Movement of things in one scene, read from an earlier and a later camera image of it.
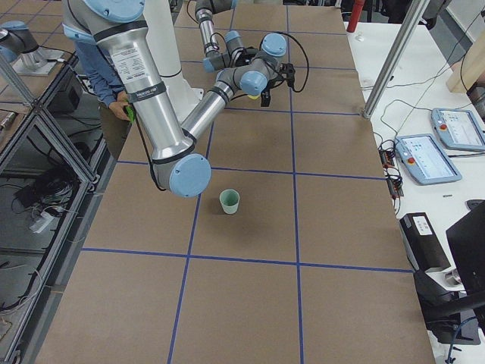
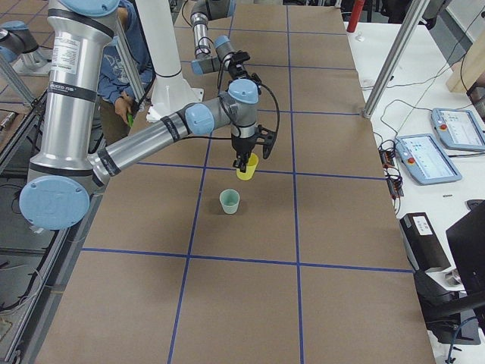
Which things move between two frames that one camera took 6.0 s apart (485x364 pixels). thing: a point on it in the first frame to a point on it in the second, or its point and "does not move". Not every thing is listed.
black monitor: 459,317 does not move
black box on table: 426,249 does not move
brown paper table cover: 293,253 does not move
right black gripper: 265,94 to 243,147
